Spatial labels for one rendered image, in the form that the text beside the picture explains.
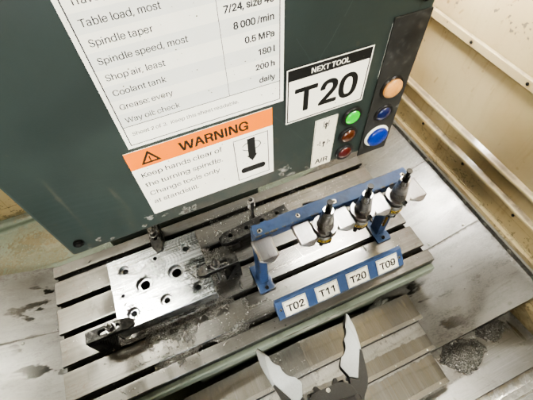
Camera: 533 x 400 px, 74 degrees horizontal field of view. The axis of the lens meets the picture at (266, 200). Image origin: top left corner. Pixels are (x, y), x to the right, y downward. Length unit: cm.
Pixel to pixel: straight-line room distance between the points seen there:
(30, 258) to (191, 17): 171
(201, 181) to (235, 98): 11
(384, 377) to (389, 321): 18
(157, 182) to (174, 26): 17
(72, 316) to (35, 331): 32
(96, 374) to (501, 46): 150
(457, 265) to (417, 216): 23
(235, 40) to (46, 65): 14
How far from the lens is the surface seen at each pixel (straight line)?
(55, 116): 33
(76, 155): 36
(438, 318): 146
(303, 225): 92
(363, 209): 93
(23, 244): 199
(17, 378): 157
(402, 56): 44
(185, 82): 33
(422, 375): 141
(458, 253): 150
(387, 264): 123
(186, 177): 41
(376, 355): 134
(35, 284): 171
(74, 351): 129
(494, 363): 156
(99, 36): 29
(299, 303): 113
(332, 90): 41
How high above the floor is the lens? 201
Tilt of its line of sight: 56 degrees down
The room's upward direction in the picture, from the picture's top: 3 degrees counter-clockwise
